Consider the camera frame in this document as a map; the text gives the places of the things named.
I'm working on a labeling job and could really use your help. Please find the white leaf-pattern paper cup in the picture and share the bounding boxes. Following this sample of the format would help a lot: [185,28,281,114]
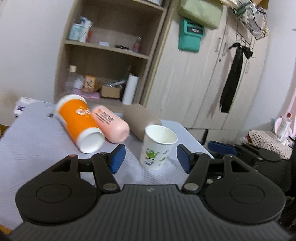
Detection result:
[139,125,178,171]

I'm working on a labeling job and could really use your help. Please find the pink cup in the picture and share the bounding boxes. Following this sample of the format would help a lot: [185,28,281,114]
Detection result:
[91,105,130,144]

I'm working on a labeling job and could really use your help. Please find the taupe brown cup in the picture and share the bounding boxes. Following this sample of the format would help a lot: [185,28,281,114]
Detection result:
[123,103,162,141]

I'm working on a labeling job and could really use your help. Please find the orange white paper cup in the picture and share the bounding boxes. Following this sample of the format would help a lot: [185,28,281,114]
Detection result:
[55,94,105,154]

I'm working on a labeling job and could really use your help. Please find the white lotion bottle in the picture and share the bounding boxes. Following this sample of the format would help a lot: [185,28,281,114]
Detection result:
[275,113,292,142]

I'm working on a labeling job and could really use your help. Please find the black hanging ribbon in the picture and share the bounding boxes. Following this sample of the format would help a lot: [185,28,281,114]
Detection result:
[219,43,253,113]

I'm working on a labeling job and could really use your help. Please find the wooden wardrobe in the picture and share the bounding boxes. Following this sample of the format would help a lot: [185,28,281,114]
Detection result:
[142,1,268,143]

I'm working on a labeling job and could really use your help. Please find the pink cloth on shelf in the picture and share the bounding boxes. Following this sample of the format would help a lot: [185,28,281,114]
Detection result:
[71,88,99,100]

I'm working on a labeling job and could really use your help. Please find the small cardboard box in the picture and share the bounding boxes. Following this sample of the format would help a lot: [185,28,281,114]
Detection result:
[100,86,120,99]

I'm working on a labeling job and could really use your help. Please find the white patterned tablecloth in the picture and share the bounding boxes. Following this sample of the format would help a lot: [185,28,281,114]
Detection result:
[0,101,215,230]

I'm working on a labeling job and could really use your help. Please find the orange patterned small box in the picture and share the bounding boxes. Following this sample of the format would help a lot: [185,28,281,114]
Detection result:
[82,75,96,93]

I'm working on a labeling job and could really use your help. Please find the white paper towel roll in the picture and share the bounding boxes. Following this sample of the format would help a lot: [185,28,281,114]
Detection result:
[122,74,139,105]

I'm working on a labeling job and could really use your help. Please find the clear bottle with cream cap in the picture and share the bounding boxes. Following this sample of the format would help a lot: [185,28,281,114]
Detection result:
[64,65,77,94]

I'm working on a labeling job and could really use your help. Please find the white tissue pack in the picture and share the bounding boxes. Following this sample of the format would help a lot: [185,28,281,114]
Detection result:
[13,96,39,118]

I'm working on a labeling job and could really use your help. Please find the wooden shelf unit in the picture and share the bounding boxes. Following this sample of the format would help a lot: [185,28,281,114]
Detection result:
[54,1,171,103]

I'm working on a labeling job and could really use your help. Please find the teal hanging pouch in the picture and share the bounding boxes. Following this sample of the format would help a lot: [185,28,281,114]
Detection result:
[178,18,205,53]

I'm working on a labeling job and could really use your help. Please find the small pink bottle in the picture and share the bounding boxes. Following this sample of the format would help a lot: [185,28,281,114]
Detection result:
[132,37,142,53]

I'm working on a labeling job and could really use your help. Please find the green hanging bag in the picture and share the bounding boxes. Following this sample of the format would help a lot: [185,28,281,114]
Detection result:
[178,0,223,30]

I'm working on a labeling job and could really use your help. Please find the light blue container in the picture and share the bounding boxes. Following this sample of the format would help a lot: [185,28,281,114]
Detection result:
[68,24,83,41]

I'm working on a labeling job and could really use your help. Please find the white tube bottle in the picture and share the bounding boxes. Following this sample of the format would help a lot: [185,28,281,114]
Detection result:
[79,16,93,43]

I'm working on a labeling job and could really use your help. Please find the black wire basket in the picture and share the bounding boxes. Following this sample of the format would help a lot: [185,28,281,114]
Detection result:
[233,1,269,40]

